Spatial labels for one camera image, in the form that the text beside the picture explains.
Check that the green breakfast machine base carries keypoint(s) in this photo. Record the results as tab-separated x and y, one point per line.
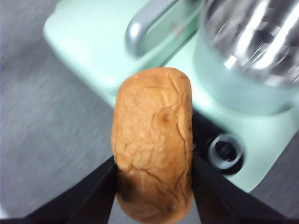
264	144

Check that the green hinged griddle lid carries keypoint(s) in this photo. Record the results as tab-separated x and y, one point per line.
88	35

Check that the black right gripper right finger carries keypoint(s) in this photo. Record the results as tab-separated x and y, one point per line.
229	205

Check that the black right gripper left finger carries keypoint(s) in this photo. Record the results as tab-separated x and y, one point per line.
81	205

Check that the brown potato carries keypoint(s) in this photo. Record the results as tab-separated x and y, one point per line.
151	140

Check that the silver control knob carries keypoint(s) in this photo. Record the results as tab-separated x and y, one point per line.
225	152

